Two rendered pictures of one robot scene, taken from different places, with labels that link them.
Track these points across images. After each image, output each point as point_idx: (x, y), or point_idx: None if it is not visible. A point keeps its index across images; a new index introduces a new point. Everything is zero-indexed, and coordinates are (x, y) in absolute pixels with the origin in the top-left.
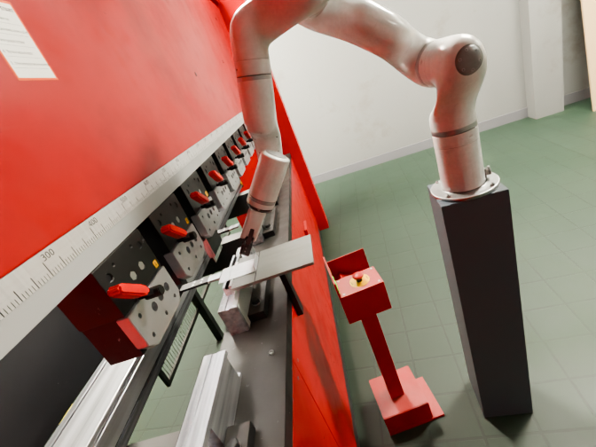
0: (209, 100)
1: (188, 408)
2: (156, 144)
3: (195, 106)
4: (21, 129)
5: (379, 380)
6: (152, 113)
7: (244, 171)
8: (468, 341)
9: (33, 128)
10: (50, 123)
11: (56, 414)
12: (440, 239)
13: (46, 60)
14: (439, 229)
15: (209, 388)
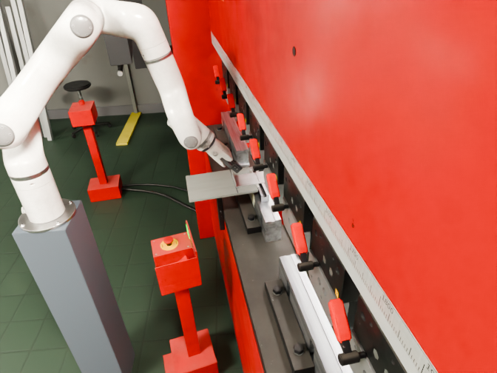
0: (296, 110)
1: None
2: (236, 56)
3: (267, 78)
4: (220, 14)
5: (206, 360)
6: (238, 41)
7: (292, 241)
8: (115, 299)
9: (220, 15)
10: (222, 16)
11: None
12: (84, 263)
13: None
14: (82, 248)
15: (236, 140)
